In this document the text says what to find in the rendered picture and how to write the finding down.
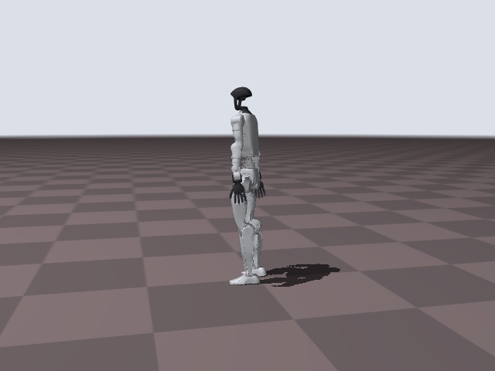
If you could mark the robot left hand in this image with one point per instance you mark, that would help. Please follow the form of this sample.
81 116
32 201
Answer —
237 189

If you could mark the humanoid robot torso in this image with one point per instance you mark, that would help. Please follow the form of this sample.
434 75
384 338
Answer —
250 146

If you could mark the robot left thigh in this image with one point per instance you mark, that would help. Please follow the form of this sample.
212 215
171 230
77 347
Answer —
240 210

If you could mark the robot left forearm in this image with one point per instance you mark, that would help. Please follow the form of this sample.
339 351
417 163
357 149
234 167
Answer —
236 160

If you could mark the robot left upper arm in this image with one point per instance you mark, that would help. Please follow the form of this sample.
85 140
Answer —
237 123

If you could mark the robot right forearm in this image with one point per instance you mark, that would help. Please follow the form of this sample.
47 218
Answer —
256 161

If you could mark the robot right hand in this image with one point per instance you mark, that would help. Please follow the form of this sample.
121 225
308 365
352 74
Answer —
261 186

